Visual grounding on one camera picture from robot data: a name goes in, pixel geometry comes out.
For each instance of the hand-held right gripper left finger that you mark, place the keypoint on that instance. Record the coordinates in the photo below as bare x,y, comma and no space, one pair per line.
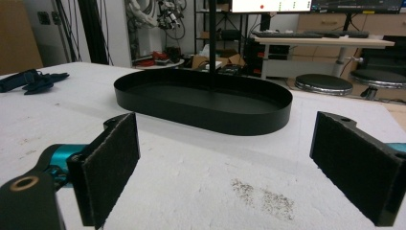
105,172

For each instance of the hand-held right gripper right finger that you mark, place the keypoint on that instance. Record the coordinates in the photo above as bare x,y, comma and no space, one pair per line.
357,163

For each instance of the black oval tray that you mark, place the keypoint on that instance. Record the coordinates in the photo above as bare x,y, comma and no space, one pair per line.
204,102

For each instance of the black round stool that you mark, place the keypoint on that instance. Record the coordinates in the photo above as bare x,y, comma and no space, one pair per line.
378,79
323,84

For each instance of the dark blue cloth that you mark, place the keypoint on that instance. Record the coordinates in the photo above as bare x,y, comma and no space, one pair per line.
32,81

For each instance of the round white side table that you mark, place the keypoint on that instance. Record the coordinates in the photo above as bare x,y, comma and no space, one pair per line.
158,65

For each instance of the light wooden desk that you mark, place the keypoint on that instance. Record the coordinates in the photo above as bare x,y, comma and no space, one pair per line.
322,41

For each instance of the black keyboard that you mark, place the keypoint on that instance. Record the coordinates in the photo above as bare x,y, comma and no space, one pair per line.
285,34
346,33

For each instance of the brown cardboard box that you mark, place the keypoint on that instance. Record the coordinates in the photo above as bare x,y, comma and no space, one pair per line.
199,61

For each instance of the dark computer monitor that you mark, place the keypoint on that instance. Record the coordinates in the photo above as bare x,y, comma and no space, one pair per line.
357,5

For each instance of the brown wooden door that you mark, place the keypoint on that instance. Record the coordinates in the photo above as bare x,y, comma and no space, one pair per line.
17,35

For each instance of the black metal stand pole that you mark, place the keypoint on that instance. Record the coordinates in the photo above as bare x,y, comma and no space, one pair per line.
212,36

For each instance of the black metal shelf rack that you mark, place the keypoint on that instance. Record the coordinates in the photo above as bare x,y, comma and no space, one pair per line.
220,28

